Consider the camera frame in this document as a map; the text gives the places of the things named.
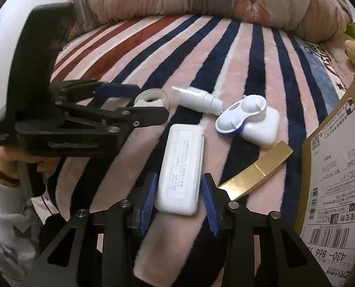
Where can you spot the star printed bedsheet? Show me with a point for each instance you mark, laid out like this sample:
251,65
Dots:
323,62

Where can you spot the white rectangular labelled case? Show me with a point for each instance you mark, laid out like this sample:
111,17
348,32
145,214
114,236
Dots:
179,167

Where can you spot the clear tape roll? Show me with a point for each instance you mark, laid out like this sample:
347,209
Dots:
152,97

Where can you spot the person's left forearm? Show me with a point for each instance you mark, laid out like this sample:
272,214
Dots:
7,230

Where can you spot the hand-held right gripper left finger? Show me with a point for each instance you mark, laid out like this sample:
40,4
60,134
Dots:
148,198

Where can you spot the striped pink blanket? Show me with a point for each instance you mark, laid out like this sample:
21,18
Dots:
213,53

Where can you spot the person's left hand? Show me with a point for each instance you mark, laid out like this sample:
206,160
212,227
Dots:
5,166

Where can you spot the cardboard box with shipping label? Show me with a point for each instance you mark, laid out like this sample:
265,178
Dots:
335,170

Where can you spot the white spray bottle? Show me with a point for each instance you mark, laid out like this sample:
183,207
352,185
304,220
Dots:
196,98

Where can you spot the white blue contact lens case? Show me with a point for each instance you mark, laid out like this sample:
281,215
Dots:
240,113

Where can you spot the white rounded small box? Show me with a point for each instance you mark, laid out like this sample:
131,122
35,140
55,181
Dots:
262,130

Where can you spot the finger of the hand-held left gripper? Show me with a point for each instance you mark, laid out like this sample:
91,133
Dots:
117,89
141,116

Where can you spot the beige plush toy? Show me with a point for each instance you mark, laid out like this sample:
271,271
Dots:
353,50

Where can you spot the gold card strip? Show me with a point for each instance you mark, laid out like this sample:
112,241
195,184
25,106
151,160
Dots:
255,170

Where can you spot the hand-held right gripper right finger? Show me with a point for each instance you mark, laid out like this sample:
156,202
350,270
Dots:
210,204

